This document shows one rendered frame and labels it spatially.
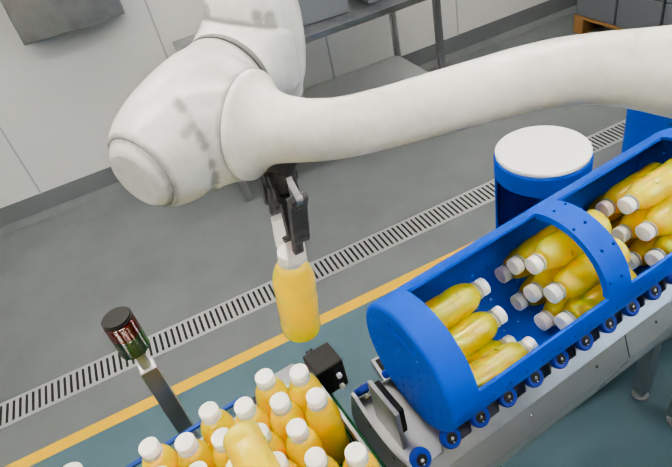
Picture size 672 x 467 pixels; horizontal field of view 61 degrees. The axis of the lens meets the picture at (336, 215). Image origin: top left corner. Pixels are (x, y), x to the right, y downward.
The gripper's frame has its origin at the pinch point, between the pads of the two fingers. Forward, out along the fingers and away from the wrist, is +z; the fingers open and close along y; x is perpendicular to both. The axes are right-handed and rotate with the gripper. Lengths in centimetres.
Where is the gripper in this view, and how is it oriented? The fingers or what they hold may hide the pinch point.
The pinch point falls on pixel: (289, 239)
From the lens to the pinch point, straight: 87.1
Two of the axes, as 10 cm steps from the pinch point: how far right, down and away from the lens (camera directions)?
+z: 0.5, 7.1, 7.0
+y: -4.8, -6.0, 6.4
